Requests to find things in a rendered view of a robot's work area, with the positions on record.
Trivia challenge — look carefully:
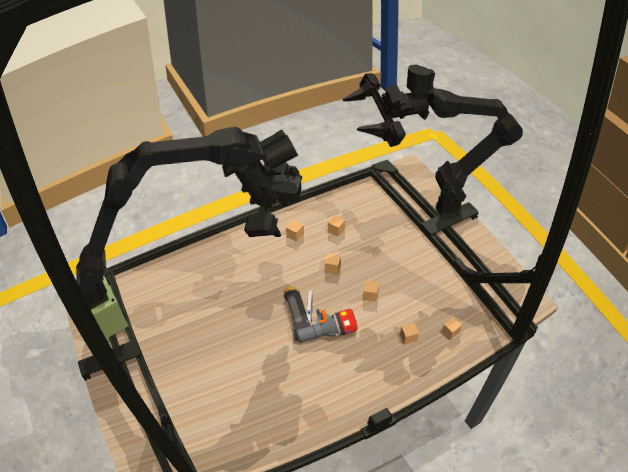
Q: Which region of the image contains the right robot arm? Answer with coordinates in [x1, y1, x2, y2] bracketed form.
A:
[382, 65, 523, 214]

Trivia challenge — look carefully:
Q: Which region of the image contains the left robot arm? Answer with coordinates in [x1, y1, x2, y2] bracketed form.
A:
[76, 127, 302, 310]

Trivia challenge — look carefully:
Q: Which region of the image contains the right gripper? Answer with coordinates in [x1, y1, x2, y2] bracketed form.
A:
[343, 73, 413, 147]

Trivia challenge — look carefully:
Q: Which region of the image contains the tan wooden cube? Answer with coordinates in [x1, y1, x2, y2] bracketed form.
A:
[328, 215, 345, 236]
[286, 220, 304, 241]
[363, 281, 379, 301]
[442, 317, 462, 340]
[400, 323, 419, 345]
[325, 253, 341, 274]

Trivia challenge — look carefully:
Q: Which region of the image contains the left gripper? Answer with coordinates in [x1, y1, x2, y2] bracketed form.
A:
[241, 162, 289, 237]

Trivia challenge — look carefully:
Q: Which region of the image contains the black hose nozzle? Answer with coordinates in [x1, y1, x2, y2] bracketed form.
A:
[284, 286, 358, 343]

